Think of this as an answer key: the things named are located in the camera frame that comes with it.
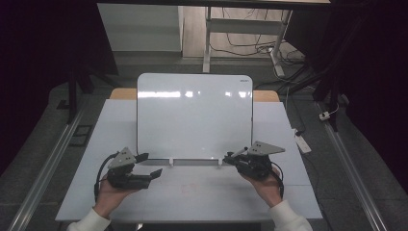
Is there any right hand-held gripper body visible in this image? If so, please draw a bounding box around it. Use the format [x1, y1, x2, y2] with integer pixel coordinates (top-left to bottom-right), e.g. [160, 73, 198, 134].
[236, 140, 287, 181]

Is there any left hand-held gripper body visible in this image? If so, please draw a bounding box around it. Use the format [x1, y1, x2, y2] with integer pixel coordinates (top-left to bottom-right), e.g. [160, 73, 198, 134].
[106, 146, 152, 191]

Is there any white whiteboard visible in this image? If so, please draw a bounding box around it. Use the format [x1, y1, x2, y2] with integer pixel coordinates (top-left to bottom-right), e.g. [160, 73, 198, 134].
[136, 72, 254, 161]

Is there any person's left hand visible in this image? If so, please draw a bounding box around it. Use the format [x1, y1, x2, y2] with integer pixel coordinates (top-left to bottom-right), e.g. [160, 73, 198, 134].
[93, 178, 140, 219]

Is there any person's right hand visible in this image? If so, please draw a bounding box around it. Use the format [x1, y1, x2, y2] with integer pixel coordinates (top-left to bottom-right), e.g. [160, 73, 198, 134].
[238, 165, 284, 209]

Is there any white table mat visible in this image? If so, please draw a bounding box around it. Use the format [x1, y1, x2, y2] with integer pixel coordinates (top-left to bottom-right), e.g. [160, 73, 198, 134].
[55, 98, 323, 224]

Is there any white power strip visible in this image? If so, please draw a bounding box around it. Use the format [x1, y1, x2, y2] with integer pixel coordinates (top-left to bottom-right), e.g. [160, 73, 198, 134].
[292, 127, 313, 155]

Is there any wooden table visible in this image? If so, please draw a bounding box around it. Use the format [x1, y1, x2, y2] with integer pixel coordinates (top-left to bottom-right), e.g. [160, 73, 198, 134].
[109, 88, 281, 103]

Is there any white cabinet panel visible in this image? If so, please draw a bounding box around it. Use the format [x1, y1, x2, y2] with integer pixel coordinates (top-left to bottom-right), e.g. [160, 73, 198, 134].
[96, 3, 185, 53]

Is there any black curtain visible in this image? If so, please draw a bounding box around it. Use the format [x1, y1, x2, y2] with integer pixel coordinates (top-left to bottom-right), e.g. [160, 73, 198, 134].
[0, 0, 119, 176]
[284, 0, 408, 195]

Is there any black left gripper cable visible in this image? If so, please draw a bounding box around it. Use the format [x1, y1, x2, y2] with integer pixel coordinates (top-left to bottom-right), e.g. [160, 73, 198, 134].
[93, 151, 120, 203]

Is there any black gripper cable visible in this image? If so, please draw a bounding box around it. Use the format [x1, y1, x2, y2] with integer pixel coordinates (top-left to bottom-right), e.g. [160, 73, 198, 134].
[93, 151, 120, 203]
[270, 162, 286, 199]

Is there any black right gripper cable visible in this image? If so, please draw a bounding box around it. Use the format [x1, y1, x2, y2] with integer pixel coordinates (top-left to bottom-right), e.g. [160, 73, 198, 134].
[270, 162, 286, 199]

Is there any aluminium floor rail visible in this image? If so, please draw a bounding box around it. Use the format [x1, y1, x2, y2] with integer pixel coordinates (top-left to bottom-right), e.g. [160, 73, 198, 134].
[315, 101, 390, 231]
[7, 104, 88, 231]

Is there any tangle of black floor cables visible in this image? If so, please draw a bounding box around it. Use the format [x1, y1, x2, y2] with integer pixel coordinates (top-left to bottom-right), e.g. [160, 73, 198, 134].
[210, 7, 307, 66]

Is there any white desk frame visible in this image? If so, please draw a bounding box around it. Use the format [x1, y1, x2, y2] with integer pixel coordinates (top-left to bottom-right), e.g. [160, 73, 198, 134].
[202, 6, 293, 78]

